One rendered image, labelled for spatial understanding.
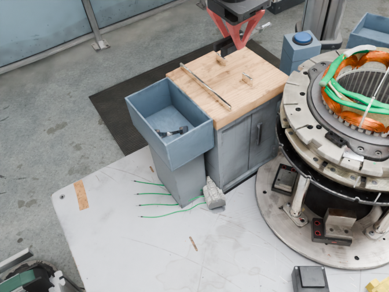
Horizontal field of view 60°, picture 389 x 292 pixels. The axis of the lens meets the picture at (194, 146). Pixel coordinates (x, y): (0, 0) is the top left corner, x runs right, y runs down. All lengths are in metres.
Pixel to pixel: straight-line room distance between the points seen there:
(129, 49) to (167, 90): 2.07
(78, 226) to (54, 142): 1.41
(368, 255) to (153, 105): 0.57
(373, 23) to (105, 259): 0.87
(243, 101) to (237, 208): 0.30
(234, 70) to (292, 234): 0.39
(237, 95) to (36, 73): 2.33
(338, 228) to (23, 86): 2.44
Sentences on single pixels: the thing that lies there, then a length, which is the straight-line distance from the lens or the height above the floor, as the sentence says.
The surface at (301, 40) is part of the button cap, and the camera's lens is 0.91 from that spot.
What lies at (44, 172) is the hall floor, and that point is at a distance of 2.15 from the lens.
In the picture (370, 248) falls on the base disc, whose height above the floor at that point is 0.80.
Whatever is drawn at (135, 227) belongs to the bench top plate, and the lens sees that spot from 0.87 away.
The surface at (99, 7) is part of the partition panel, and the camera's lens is 2.83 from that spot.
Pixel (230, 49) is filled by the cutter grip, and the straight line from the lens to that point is 0.62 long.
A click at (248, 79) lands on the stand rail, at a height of 1.08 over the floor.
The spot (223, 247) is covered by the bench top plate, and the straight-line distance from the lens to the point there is 0.82.
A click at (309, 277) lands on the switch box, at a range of 0.76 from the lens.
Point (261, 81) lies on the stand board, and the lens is 0.74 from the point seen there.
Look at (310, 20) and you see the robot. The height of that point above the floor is 0.99.
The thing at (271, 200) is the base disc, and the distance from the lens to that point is 0.86.
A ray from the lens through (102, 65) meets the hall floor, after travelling 2.75.
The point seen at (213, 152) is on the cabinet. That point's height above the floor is 0.95.
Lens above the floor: 1.54
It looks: 50 degrees down
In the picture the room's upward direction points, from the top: 7 degrees counter-clockwise
